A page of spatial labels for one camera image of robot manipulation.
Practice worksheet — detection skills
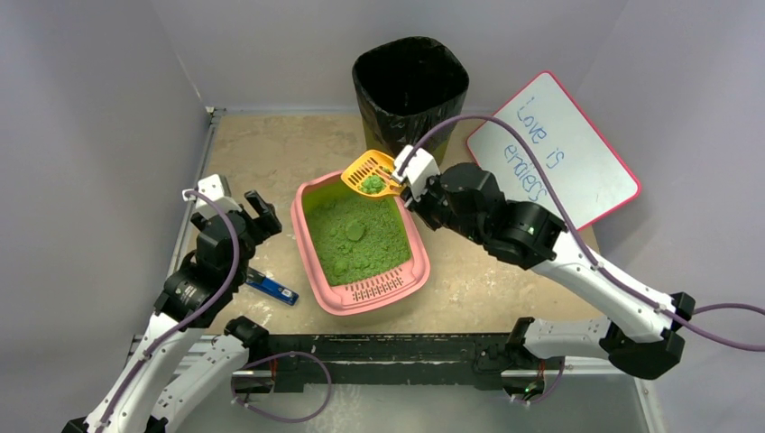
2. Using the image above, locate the green cat litter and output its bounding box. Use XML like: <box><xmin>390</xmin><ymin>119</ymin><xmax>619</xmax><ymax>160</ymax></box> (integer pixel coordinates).
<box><xmin>305</xmin><ymin>193</ymin><xmax>411</xmax><ymax>286</ymax></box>

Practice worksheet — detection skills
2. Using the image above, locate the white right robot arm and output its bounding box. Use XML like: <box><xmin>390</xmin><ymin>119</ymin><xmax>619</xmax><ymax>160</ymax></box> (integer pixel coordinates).
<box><xmin>401</xmin><ymin>162</ymin><xmax>695</xmax><ymax>380</ymax></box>

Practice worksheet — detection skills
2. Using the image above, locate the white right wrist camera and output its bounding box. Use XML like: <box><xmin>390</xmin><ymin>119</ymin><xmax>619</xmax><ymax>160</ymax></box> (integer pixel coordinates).
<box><xmin>391</xmin><ymin>145</ymin><xmax>441</xmax><ymax>201</ymax></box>

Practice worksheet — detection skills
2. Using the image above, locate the blue and black stapler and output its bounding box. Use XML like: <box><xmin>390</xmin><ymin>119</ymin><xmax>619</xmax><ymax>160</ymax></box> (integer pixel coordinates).
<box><xmin>245</xmin><ymin>268</ymin><xmax>300</xmax><ymax>306</ymax></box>

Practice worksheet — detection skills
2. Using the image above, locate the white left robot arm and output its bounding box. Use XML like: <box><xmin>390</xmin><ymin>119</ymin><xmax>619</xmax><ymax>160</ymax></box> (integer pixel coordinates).
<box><xmin>64</xmin><ymin>187</ymin><xmax>282</xmax><ymax>432</ymax></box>

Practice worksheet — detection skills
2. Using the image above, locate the yellow litter scoop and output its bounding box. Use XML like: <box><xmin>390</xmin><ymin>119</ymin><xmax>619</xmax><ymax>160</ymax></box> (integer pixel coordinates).
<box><xmin>340</xmin><ymin>150</ymin><xmax>403</xmax><ymax>198</ymax></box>

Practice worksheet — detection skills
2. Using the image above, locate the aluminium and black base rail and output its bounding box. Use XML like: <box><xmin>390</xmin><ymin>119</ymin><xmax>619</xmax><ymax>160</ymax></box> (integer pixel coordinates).
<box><xmin>122</xmin><ymin>332</ymin><xmax>652</xmax><ymax>396</ymax></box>

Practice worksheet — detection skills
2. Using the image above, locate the pink framed whiteboard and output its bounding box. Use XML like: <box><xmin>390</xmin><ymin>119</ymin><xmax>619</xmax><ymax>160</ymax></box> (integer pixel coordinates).
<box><xmin>465</xmin><ymin>71</ymin><xmax>641</xmax><ymax>229</ymax></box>

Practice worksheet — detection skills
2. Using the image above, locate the black trash bag liner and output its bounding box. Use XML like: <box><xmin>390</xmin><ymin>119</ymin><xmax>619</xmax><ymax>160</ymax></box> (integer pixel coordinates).
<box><xmin>352</xmin><ymin>36</ymin><xmax>470</xmax><ymax>156</ymax></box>

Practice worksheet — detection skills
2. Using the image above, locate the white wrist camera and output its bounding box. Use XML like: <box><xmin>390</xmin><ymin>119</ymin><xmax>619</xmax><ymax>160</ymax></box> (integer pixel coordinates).
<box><xmin>391</xmin><ymin>145</ymin><xmax>441</xmax><ymax>201</ymax></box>
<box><xmin>181</xmin><ymin>174</ymin><xmax>241</xmax><ymax>219</ymax></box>

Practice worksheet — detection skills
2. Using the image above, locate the olive green trash bin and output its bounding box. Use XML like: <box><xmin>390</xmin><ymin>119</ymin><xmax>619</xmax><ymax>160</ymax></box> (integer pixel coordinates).
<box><xmin>361</xmin><ymin>118</ymin><xmax>454</xmax><ymax>164</ymax></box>

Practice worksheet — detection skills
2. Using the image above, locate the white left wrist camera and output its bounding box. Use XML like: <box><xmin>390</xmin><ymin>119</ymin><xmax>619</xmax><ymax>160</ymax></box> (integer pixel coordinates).
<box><xmin>181</xmin><ymin>174</ymin><xmax>241</xmax><ymax>219</ymax></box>

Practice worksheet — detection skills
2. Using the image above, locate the pink and green litter box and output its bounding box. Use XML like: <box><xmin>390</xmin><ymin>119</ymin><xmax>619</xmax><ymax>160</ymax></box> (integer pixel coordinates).
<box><xmin>290</xmin><ymin>171</ymin><xmax>430</xmax><ymax>316</ymax></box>

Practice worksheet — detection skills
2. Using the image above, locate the green litter clump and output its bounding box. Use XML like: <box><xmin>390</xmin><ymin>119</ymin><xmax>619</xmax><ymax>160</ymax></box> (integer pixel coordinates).
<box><xmin>358</xmin><ymin>174</ymin><xmax>386</xmax><ymax>195</ymax></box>

